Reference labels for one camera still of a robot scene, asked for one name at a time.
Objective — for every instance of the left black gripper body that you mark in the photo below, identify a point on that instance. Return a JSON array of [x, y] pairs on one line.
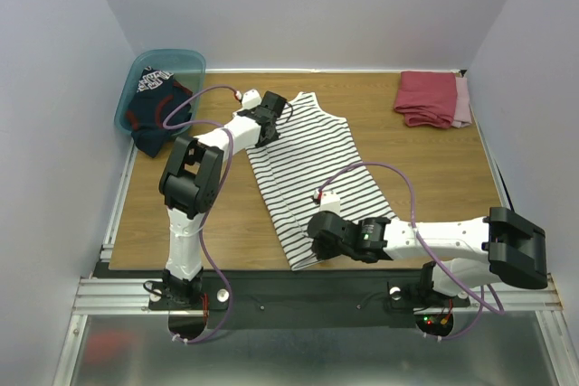
[[275, 136]]

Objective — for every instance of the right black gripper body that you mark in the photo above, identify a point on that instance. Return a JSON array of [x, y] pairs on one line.
[[319, 245]]

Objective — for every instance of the striped white tank top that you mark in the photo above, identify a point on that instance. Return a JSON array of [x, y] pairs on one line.
[[312, 149]]

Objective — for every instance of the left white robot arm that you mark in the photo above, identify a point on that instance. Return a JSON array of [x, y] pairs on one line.
[[190, 183]]

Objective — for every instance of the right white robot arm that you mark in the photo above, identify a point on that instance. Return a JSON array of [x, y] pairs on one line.
[[499, 247]]

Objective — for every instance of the navy blue tank top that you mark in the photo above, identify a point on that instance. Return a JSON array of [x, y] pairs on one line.
[[157, 95]]

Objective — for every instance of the folded red tank top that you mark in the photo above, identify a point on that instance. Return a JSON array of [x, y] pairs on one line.
[[426, 98]]

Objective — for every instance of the folded pink tank top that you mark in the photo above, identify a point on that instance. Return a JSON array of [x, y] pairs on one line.
[[462, 115]]

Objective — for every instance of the teal plastic bin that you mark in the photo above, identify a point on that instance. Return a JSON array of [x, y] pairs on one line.
[[187, 65]]

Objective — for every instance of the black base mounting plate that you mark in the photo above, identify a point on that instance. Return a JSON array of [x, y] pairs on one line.
[[281, 299]]

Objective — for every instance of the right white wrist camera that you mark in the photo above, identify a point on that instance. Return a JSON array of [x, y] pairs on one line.
[[327, 201]]

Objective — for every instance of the aluminium frame rail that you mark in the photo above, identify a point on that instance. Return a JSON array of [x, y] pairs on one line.
[[134, 248]]

